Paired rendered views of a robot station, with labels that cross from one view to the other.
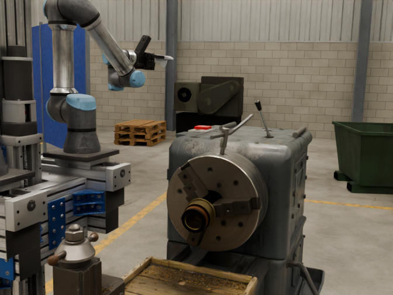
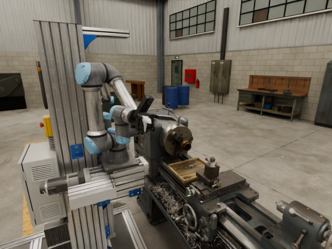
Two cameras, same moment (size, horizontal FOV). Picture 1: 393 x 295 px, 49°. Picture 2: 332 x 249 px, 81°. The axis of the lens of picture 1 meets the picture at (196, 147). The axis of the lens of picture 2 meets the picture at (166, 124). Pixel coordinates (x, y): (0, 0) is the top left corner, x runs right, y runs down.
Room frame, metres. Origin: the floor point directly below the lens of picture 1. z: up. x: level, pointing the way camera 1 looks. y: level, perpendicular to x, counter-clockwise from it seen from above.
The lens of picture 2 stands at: (0.26, 1.39, 1.79)
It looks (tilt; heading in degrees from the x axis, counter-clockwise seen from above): 17 degrees down; 311
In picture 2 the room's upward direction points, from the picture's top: straight up
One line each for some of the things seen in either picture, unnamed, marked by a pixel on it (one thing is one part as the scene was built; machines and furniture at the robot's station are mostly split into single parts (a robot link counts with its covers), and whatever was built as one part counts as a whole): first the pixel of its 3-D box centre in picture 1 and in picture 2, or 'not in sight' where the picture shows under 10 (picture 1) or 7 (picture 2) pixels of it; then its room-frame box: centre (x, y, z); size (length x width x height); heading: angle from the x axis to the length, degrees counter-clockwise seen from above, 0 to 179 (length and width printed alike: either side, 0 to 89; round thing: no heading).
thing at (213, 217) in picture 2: not in sight; (213, 221); (0.69, 0.42, 0.84); 0.04 x 0.04 x 0.10; 68
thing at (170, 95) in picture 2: not in sight; (171, 97); (5.64, -5.26, 0.44); 0.59 x 0.59 x 0.88
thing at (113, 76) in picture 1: (117, 78); not in sight; (2.04, 0.37, 1.46); 0.11 x 0.08 x 0.11; 46
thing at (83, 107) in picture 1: (80, 110); (103, 119); (1.77, 0.48, 1.33); 0.13 x 0.12 x 0.14; 46
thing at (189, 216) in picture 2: not in sight; (195, 218); (0.84, 0.39, 0.75); 0.27 x 0.10 x 0.23; 158
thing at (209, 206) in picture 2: not in sight; (222, 192); (0.74, 0.18, 0.90); 0.47 x 0.30 x 0.06; 68
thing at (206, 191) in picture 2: not in sight; (217, 184); (0.79, 0.18, 0.95); 0.43 x 0.17 x 0.05; 68
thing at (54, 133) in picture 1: (42, 89); not in sight; (7.75, 2.77, 1.18); 4.12 x 0.80 x 2.35; 37
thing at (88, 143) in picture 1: (82, 139); not in sight; (1.77, 0.48, 1.21); 0.15 x 0.15 x 0.10
